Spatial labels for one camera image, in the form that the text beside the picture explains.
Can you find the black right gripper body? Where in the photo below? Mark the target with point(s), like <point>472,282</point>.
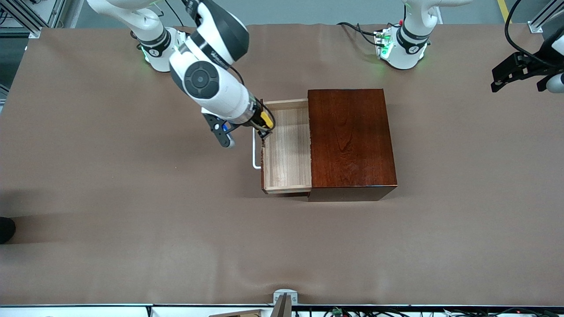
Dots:
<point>260,122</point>

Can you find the tan wooden board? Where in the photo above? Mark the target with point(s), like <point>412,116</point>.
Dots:
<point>242,314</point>

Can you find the grey metal bracket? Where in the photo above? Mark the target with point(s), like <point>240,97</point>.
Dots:
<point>285,292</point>

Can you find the white table edge rail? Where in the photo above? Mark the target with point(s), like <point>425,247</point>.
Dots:
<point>88,311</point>

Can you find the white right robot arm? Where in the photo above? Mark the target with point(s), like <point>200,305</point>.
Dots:
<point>229,97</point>

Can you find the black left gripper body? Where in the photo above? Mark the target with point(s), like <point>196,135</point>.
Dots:
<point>527,64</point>

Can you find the brown table cloth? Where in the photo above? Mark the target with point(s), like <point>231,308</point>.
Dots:
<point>282,246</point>

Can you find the aluminium frame profile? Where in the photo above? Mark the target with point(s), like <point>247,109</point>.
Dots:
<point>61,11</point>
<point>544,17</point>

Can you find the light wooden drawer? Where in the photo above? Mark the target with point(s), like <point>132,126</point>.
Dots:
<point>286,158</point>

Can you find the grey camera mount pole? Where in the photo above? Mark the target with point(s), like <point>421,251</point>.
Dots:
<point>282,308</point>

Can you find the dark red wooden cabinet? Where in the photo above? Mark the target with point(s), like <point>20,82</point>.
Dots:
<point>352,141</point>

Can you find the black round object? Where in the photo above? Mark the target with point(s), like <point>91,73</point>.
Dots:
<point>6,230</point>

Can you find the yellow cube block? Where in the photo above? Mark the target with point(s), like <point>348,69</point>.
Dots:
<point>266,119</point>

